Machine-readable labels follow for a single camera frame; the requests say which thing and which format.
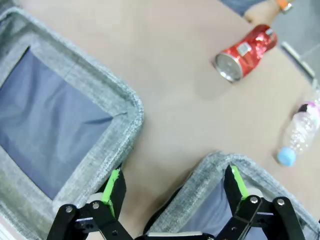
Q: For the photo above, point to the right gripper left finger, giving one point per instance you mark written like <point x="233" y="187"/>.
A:
<point x="110" y="190"/>

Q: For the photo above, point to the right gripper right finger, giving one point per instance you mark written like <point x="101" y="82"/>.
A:
<point x="237" y="185"/>

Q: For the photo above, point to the crushed red soda can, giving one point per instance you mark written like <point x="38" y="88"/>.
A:
<point x="247" y="50"/>

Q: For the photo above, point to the person's left hand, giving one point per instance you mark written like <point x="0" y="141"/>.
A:
<point x="261" y="13"/>

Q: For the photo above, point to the grey fabric basket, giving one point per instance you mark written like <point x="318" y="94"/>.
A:
<point x="82" y="75"/>
<point x="200" y="180"/>

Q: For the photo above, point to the clear bottle with blue cap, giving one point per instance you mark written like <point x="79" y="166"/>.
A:
<point x="300" y="130"/>

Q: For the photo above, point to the person in grey shirt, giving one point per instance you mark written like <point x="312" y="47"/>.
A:
<point x="240" y="5"/>

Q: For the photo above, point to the orange wristwatch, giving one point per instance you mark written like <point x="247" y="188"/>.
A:
<point x="283" y="4"/>

